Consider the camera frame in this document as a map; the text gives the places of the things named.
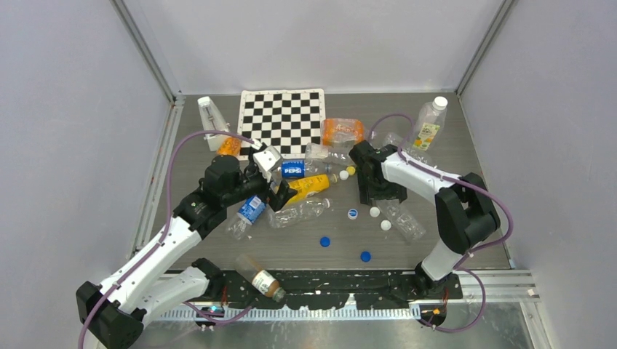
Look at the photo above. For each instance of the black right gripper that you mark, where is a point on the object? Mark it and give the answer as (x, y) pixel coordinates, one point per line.
(367, 193)

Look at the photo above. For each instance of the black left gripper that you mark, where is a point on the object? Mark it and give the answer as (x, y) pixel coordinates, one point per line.
(277, 200)

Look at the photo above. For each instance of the white blue Pocari Sweat cap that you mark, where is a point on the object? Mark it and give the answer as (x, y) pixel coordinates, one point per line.
(352, 214)

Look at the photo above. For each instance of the tall clear juice bottle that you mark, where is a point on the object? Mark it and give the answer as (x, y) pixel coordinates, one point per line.
(428, 126)

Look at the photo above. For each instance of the brown coffee bottle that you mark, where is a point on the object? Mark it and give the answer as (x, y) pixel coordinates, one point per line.
(259, 278)

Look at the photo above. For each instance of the large white bottle cap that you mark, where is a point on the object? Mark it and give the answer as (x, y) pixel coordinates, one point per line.
(439, 103)

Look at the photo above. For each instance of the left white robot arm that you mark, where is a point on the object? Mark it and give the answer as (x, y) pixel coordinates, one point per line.
(116, 310)

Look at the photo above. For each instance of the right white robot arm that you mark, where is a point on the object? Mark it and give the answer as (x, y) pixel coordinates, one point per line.
(466, 214)

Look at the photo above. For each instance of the clear crumpled plastic bottle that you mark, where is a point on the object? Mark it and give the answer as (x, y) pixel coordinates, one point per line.
(297, 212)

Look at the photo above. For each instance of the small white bottle cap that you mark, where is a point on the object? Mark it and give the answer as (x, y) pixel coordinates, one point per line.
(374, 211)

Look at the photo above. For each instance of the blue label clear bottle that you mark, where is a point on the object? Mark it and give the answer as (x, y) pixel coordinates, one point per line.
(243, 220)

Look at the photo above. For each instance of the yellow label bottle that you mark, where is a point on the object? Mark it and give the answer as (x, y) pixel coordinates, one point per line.
(310, 186)

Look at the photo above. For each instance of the blue Pepsi label bottle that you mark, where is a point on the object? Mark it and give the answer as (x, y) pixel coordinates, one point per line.
(300, 168)

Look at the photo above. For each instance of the clear bottle behind Pepsi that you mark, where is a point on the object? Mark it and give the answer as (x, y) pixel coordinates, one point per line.
(329, 154)

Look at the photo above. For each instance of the blue bottle cap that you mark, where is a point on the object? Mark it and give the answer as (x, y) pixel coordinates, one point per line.
(365, 256)
(325, 241)

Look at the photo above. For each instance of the orange label wide bottle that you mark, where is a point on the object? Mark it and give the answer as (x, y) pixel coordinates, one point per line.
(338, 132)

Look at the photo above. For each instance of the small orange bottle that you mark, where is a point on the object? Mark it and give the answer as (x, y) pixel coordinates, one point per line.
(230, 147)

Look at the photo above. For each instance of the black white checkerboard mat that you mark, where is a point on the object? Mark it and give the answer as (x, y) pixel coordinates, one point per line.
(289, 120)

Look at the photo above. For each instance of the white metronome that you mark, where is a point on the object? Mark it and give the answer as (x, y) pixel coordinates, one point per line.
(212, 119)

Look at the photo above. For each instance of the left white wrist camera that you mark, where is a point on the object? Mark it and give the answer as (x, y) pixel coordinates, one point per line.
(267, 158)

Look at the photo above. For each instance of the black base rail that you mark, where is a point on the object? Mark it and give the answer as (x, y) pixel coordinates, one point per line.
(331, 289)

